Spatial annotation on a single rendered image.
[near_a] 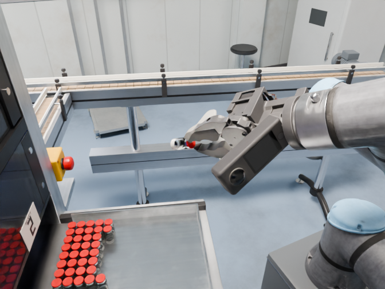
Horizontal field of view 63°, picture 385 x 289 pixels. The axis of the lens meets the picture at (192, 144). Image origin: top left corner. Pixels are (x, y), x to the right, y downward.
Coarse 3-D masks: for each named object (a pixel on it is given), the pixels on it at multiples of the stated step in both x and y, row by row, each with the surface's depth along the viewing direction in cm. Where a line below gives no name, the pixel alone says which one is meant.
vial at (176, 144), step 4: (172, 140) 57; (176, 140) 56; (180, 140) 56; (184, 140) 55; (172, 144) 57; (176, 144) 56; (180, 144) 55; (184, 144) 55; (172, 148) 57; (176, 148) 57; (180, 148) 56; (184, 148) 56; (188, 148) 55
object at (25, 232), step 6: (30, 210) 66; (36, 210) 69; (36, 216) 69; (24, 222) 63; (30, 222) 66; (36, 222) 69; (24, 228) 62; (36, 228) 68; (24, 234) 62; (30, 234) 65; (24, 240) 62; (30, 240) 65; (30, 246) 65
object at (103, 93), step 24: (168, 72) 153; (192, 72) 155; (216, 72) 156; (240, 72) 158; (264, 72) 153; (288, 72) 154; (312, 72) 156; (336, 72) 158; (360, 72) 164; (384, 72) 164; (72, 96) 145; (96, 96) 146; (120, 96) 148; (144, 96) 149; (168, 96) 151; (192, 96) 152; (216, 96) 154; (288, 96) 159
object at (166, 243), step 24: (72, 216) 83; (96, 216) 84; (120, 216) 85; (144, 216) 86; (168, 216) 87; (192, 216) 87; (120, 240) 80; (144, 240) 80; (168, 240) 80; (192, 240) 80; (120, 264) 74; (144, 264) 74; (168, 264) 74; (192, 264) 74; (120, 288) 69; (144, 288) 69; (168, 288) 69; (192, 288) 69
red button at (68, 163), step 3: (69, 156) 88; (66, 159) 86; (69, 159) 87; (72, 159) 88; (63, 162) 88; (66, 162) 86; (69, 162) 86; (72, 162) 88; (66, 165) 86; (69, 165) 86; (72, 165) 87; (66, 168) 87; (69, 168) 87; (72, 168) 88
